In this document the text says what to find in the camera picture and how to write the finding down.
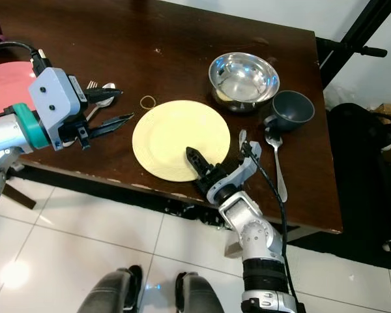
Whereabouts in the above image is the grey robot right leg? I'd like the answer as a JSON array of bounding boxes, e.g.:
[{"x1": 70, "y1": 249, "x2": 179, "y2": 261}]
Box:
[{"x1": 175, "y1": 270, "x2": 230, "y2": 313}]

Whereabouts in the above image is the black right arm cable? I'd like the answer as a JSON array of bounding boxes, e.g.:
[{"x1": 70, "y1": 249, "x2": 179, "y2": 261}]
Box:
[{"x1": 244, "y1": 140, "x2": 298, "y2": 308}]

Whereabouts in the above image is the pink plate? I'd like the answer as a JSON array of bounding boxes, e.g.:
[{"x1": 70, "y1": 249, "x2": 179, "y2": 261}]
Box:
[{"x1": 0, "y1": 61, "x2": 38, "y2": 114}]

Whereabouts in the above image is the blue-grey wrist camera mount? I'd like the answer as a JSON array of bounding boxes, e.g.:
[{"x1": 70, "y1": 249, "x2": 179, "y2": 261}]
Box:
[
  {"x1": 29, "y1": 65, "x2": 89, "y2": 151},
  {"x1": 212, "y1": 144, "x2": 263, "y2": 205}
]

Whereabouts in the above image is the stainless steel bowl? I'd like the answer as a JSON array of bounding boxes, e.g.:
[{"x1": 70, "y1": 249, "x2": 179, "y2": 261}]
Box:
[{"x1": 208, "y1": 52, "x2": 282, "y2": 113}]

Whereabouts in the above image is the black metal table bracket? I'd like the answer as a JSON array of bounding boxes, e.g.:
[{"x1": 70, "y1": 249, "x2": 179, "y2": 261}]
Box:
[{"x1": 160, "y1": 196, "x2": 225, "y2": 229}]

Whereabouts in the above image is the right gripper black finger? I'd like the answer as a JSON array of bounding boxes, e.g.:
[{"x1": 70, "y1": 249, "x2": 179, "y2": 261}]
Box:
[{"x1": 185, "y1": 146, "x2": 216, "y2": 179}]

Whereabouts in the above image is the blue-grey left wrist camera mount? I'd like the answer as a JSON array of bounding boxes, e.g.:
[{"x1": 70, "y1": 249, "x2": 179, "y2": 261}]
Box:
[{"x1": 29, "y1": 65, "x2": 89, "y2": 151}]

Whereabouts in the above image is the dark wooden table leg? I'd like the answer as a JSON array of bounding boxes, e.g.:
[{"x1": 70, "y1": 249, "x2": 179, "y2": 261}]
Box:
[{"x1": 224, "y1": 225, "x2": 250, "y2": 259}]

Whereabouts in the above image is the black bag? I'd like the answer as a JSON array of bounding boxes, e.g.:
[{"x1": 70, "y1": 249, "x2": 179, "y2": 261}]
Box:
[{"x1": 325, "y1": 101, "x2": 391, "y2": 269}]

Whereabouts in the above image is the grey robot leg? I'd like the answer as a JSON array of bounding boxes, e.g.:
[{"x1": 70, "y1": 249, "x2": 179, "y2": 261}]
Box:
[
  {"x1": 175, "y1": 270, "x2": 230, "y2": 313},
  {"x1": 77, "y1": 265, "x2": 145, "y2": 313}
]

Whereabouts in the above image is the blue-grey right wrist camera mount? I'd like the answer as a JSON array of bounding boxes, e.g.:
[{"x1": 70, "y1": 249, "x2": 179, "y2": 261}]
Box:
[{"x1": 212, "y1": 144, "x2": 263, "y2": 205}]

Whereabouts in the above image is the black tripod stand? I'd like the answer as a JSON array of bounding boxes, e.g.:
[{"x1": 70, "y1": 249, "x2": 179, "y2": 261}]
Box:
[{"x1": 315, "y1": 0, "x2": 389, "y2": 89}]

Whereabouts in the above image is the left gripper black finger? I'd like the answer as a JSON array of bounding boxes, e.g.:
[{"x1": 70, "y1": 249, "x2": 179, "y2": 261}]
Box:
[
  {"x1": 88, "y1": 112, "x2": 136, "y2": 142},
  {"x1": 86, "y1": 87, "x2": 125, "y2": 104}
]

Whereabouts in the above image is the dark grey cup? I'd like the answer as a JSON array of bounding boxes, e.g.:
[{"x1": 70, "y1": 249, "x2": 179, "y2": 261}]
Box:
[{"x1": 263, "y1": 89, "x2": 316, "y2": 133}]

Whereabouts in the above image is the small silver spoon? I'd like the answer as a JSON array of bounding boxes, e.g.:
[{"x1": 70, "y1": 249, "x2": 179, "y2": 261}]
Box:
[{"x1": 239, "y1": 128, "x2": 249, "y2": 156}]

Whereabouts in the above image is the long silver spoon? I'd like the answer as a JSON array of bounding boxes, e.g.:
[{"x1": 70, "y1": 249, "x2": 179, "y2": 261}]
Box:
[{"x1": 264, "y1": 130, "x2": 289, "y2": 203}]

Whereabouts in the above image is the yellow rubber band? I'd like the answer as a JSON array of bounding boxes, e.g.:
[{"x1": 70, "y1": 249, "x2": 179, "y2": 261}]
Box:
[{"x1": 139, "y1": 95, "x2": 158, "y2": 108}]

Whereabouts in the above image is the pale yellow plate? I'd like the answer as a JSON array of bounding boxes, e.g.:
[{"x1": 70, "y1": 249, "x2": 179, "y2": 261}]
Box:
[{"x1": 131, "y1": 99, "x2": 233, "y2": 183}]

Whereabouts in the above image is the grey robot left leg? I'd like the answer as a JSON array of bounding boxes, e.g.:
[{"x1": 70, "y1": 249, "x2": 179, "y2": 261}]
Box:
[{"x1": 77, "y1": 265, "x2": 145, "y2": 313}]

